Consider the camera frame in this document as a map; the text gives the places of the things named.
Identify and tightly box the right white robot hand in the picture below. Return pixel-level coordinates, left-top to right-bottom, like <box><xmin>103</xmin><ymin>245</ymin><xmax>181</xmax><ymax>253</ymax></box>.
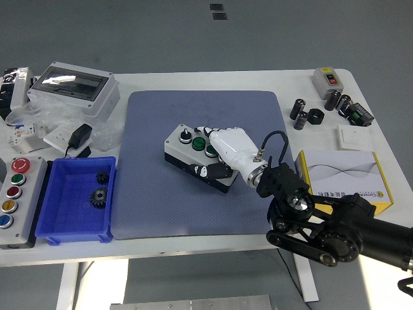
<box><xmin>188</xmin><ymin>125</ymin><xmax>268</xmax><ymax>180</ymax></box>

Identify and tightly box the grey four-button control box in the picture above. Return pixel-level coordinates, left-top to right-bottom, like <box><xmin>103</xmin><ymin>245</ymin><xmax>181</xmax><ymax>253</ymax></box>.
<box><xmin>163</xmin><ymin>123</ymin><xmax>239</xmax><ymax>194</ymax></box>

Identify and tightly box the grey five-button control box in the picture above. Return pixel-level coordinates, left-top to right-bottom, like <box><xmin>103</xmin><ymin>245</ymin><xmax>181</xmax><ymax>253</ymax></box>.
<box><xmin>0</xmin><ymin>156</ymin><xmax>49</xmax><ymax>249</ymax></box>

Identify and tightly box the black capacitor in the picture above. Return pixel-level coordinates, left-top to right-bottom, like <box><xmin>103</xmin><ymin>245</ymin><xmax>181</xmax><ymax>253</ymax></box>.
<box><xmin>335</xmin><ymin>94</ymin><xmax>352</xmax><ymax>114</ymax></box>
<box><xmin>290</xmin><ymin>98</ymin><xmax>307</xmax><ymax>121</ymax></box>
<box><xmin>294</xmin><ymin>110</ymin><xmax>309</xmax><ymax>130</ymax></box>
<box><xmin>324</xmin><ymin>90</ymin><xmax>341</xmax><ymax>112</ymax></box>

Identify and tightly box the black hex nut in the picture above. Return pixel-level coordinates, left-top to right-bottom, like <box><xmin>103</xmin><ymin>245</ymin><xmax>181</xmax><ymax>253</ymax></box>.
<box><xmin>308</xmin><ymin>108</ymin><xmax>325</xmax><ymax>125</ymax></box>

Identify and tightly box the grey-blue table mat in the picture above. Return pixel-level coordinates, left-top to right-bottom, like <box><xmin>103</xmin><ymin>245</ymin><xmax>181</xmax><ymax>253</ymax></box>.
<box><xmin>109</xmin><ymin>90</ymin><xmax>307</xmax><ymax>240</ymax></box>

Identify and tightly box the yellow white carton box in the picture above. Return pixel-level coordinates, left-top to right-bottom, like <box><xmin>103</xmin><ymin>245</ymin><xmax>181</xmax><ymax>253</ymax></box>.
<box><xmin>295</xmin><ymin>149</ymin><xmax>394</xmax><ymax>217</ymax></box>

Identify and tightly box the black module green terminal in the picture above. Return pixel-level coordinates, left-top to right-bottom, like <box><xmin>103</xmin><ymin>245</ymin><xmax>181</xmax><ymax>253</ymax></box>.
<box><xmin>345</xmin><ymin>102</ymin><xmax>375</xmax><ymax>127</ymax></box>

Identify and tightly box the grey distribution box clear lid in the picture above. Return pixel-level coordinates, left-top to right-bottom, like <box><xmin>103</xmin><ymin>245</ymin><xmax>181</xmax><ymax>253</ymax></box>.
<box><xmin>26</xmin><ymin>61</ymin><xmax>121</xmax><ymax>123</ymax></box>

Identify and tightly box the large black gear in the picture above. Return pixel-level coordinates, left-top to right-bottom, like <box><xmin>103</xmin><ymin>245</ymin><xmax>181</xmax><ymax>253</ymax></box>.
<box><xmin>88</xmin><ymin>187</ymin><xmax>109</xmax><ymax>210</ymax></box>

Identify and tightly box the white table leg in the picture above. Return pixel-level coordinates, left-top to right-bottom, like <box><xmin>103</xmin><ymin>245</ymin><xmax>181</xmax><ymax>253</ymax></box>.
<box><xmin>56</xmin><ymin>260</ymin><xmax>94</xmax><ymax>310</ymax></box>
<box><xmin>292</xmin><ymin>250</ymin><xmax>320</xmax><ymax>303</ymax></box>

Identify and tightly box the black power adapter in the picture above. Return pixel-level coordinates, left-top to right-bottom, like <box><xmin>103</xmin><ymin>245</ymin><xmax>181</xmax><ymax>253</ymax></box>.
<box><xmin>65</xmin><ymin>123</ymin><xmax>94</xmax><ymax>159</ymax></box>

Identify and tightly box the grey metal plate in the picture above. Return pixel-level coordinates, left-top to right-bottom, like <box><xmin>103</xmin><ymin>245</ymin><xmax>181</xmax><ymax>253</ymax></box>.
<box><xmin>109</xmin><ymin>294</ymin><xmax>274</xmax><ymax>310</ymax></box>

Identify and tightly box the blue plastic bin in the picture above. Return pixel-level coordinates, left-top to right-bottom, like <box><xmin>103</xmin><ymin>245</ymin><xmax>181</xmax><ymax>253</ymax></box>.
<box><xmin>34</xmin><ymin>156</ymin><xmax>117</xmax><ymax>245</ymax></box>

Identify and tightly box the clear plastic bag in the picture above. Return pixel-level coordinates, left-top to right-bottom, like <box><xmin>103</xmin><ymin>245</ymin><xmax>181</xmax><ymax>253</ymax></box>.
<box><xmin>5</xmin><ymin>93</ymin><xmax>123</xmax><ymax>152</ymax></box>

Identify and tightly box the white circuit breaker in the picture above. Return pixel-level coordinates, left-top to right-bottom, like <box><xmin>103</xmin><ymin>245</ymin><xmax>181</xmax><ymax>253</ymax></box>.
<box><xmin>6</xmin><ymin>122</ymin><xmax>49</xmax><ymax>154</ymax></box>

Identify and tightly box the white wrapped box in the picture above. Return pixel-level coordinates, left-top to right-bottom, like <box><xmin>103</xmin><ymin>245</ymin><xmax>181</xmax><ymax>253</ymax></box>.
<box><xmin>9</xmin><ymin>67</ymin><xmax>35</xmax><ymax>112</ymax></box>

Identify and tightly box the black foil bag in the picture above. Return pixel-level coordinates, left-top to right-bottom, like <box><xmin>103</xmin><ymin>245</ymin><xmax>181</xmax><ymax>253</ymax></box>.
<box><xmin>0</xmin><ymin>67</ymin><xmax>21</xmax><ymax>121</ymax></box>

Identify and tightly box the grey two-button switch box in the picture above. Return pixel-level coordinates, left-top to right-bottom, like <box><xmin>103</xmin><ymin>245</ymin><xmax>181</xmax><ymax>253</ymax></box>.
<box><xmin>311</xmin><ymin>67</ymin><xmax>342</xmax><ymax>100</ymax></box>

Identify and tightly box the white wall switch panel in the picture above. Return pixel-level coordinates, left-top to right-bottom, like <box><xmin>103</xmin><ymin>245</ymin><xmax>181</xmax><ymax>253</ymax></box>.
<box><xmin>337</xmin><ymin>124</ymin><xmax>372</xmax><ymax>152</ymax></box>

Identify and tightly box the thin black cable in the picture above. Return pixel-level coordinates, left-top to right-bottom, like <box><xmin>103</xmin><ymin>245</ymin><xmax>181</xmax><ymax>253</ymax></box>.
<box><xmin>276</xmin><ymin>248</ymin><xmax>313</xmax><ymax>310</ymax></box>

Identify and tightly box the white wall socket plate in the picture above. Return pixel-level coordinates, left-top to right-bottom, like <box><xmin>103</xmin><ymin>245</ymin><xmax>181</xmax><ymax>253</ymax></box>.
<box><xmin>43</xmin><ymin>126</ymin><xmax>81</xmax><ymax>159</ymax></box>

